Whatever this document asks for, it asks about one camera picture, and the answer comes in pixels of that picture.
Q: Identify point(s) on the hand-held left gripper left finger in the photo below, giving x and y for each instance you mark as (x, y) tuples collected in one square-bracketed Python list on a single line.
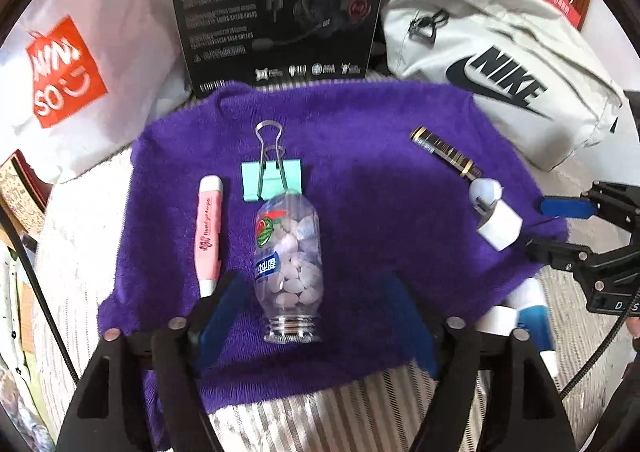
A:
[(220, 312)]

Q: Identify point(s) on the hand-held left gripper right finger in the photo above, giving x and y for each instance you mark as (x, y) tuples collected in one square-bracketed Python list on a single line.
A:
[(417, 322)]

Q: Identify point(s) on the blue bottle large white cap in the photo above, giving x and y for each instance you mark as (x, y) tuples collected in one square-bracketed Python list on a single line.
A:
[(500, 321)]

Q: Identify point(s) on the illustrated book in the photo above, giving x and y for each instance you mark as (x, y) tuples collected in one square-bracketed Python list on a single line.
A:
[(20, 192)]

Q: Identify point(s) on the pink correction pen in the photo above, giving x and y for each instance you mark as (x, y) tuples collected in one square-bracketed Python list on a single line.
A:
[(209, 232)]

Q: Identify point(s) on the purple towel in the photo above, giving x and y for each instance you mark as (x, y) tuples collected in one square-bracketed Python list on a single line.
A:
[(375, 212)]

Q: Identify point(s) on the green binder clip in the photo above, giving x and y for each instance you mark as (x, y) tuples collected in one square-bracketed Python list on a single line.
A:
[(272, 177)]

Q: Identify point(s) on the black headphone box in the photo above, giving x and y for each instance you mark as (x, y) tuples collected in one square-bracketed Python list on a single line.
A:
[(280, 7)]

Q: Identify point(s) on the small white cap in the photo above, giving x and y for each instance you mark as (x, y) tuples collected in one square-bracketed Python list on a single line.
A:
[(485, 192)]

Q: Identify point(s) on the clear candy bottle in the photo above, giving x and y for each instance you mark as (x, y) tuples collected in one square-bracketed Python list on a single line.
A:
[(289, 262)]

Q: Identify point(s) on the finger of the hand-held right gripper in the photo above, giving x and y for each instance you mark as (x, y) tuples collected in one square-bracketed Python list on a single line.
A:
[(555, 252), (565, 207)]

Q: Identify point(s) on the white cylinder container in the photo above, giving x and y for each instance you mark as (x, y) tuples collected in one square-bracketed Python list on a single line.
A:
[(500, 228)]

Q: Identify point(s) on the white plastic shopping bag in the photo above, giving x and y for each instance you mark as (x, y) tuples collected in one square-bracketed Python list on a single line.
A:
[(90, 82)]

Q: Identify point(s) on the black gold lipstick tube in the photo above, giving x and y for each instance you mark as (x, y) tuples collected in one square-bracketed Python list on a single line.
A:
[(445, 152)]

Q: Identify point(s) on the grey sports bag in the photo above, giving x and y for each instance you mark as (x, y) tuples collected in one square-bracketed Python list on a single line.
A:
[(500, 32)]

